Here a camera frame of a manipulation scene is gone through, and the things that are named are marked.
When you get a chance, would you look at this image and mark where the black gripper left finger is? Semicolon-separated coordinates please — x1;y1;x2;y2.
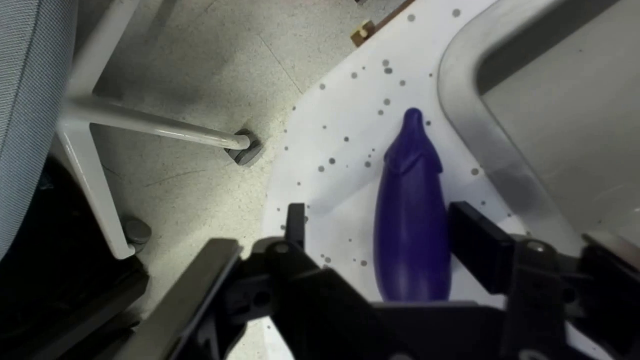
265;201;376;360

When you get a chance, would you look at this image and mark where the white chair base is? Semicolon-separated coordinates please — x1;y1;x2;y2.
56;0;261;261

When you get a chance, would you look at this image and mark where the gray chair caster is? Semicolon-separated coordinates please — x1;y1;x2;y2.
122;213;153;249
225;127;264;168

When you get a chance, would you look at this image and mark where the gray fabric chair seat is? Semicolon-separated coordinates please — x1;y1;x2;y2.
0;0;82;257

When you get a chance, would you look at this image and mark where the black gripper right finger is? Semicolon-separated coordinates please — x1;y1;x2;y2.
446;199;569;360

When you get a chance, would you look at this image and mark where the purple plastic eggplant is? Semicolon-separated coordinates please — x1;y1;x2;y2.
371;106;455;304

